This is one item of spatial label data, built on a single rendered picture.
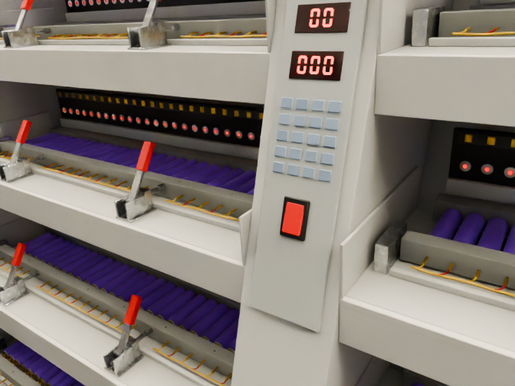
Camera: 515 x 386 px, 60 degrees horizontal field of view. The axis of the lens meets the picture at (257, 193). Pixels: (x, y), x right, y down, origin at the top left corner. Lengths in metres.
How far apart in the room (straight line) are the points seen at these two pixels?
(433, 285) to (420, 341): 0.05
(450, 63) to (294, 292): 0.21
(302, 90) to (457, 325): 0.21
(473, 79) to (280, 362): 0.27
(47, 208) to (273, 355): 0.37
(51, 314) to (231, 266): 0.38
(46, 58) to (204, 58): 0.27
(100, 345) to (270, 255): 0.33
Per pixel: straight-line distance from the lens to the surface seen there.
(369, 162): 0.37
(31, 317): 0.75
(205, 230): 0.49
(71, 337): 0.69
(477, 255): 0.41
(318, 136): 0.36
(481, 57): 0.34
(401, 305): 0.37
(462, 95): 0.35
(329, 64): 0.37
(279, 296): 0.40
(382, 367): 0.56
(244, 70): 0.42
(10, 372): 0.93
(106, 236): 0.57
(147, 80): 0.51
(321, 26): 0.38
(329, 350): 0.39
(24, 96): 0.94
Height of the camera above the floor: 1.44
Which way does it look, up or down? 9 degrees down
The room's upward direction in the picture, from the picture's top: 7 degrees clockwise
